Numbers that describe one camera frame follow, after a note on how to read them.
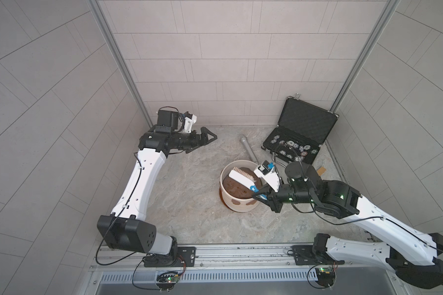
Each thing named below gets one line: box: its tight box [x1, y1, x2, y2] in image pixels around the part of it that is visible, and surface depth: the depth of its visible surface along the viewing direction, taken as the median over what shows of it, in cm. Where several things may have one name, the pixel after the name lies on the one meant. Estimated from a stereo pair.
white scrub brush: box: [228, 166, 260, 193], surface depth 60 cm
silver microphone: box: [240, 136, 260, 166], surface depth 107 cm
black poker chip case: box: [260, 93, 340, 163], surface depth 105 cm
